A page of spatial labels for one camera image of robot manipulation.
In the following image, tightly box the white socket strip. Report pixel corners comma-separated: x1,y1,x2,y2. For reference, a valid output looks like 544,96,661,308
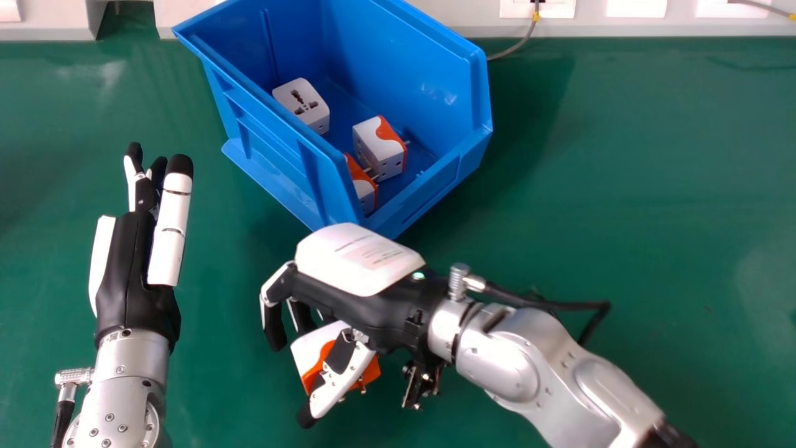
499,0,576,19

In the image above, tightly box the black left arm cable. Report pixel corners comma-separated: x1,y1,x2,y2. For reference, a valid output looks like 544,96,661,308
50,385,76,448

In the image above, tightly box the white-and-orange plug adapter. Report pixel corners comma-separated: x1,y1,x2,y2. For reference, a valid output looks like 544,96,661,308
290,321,381,396
344,152,379,217
272,77,331,136
352,116,410,183

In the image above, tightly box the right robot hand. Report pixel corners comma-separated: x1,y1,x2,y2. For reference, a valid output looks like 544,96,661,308
259,223,450,429

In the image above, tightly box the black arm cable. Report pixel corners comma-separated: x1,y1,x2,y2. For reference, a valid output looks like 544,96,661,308
484,281,611,347
50,385,76,448

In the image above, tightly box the grey cable with yellow plug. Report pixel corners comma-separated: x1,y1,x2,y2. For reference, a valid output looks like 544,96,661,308
486,0,542,62

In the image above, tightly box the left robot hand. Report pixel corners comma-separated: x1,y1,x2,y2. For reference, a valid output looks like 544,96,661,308
88,142,194,353

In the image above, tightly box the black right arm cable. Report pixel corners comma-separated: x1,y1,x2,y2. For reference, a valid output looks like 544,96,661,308
484,281,611,347

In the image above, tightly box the blue plastic bin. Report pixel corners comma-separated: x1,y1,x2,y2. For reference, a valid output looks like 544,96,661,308
172,0,494,240

